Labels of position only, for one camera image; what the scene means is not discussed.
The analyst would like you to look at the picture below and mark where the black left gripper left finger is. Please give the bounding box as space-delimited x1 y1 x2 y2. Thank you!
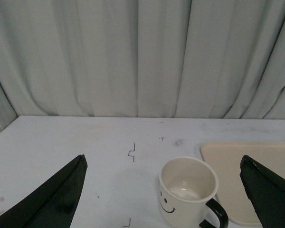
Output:
0 155 87 228

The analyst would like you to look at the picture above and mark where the beige rectangular plastic tray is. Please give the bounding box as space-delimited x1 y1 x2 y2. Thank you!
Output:
200 141 285 226

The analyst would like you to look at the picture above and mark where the cream smiley mug black handle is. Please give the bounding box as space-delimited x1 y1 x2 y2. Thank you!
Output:
159 156 229 228

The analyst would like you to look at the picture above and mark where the grey-white pleated curtain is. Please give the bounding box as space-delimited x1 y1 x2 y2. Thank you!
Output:
0 0 285 132

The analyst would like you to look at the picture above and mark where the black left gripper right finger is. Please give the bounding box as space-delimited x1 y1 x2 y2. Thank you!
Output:
240 155 285 228

